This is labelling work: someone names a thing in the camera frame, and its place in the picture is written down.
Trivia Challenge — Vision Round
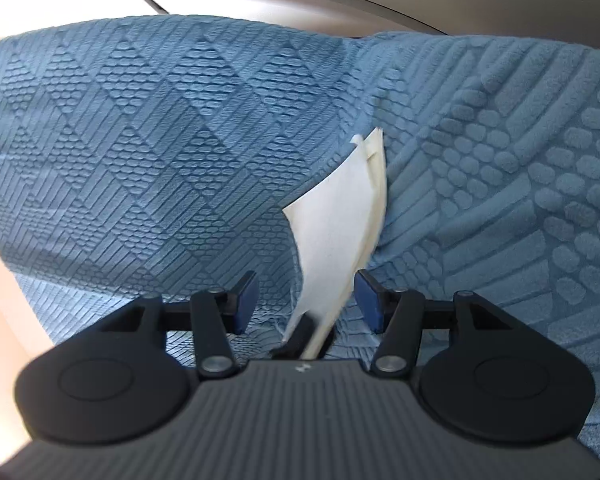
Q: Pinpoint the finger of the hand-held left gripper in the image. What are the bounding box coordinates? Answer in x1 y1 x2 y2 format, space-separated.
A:
272 314 315 361
315 327 338 361

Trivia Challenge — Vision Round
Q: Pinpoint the cream notebook curled corner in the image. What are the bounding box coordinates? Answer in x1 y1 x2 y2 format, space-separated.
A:
281 127 388 358

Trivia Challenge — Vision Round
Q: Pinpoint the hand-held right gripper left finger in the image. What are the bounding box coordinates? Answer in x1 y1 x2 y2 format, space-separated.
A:
96 271 260 380

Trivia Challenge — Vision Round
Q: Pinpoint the blue textured sofa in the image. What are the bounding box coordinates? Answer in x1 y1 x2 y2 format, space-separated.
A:
0 17 600 466

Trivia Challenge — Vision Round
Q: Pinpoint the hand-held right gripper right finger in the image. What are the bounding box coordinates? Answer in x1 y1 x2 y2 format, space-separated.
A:
355 269 512 376

